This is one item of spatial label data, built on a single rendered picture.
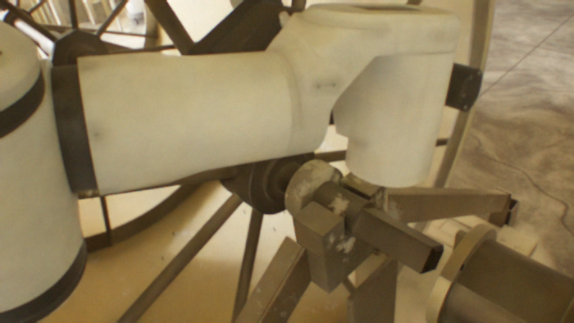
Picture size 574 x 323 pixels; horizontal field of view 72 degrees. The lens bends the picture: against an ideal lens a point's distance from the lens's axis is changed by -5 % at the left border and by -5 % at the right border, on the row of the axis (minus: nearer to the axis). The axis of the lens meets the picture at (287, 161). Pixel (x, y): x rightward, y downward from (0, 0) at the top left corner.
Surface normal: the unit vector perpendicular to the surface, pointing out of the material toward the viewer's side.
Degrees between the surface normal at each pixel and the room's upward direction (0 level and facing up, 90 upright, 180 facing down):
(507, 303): 40
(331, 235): 90
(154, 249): 6
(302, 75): 46
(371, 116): 76
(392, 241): 54
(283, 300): 90
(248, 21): 19
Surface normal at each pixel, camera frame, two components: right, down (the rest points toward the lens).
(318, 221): -0.13, -0.80
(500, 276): -0.33, -0.62
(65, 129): 0.40, 0.03
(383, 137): -0.43, 0.40
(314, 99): 0.43, 0.43
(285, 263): -0.53, -0.37
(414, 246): -0.67, -0.07
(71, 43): 0.68, 0.36
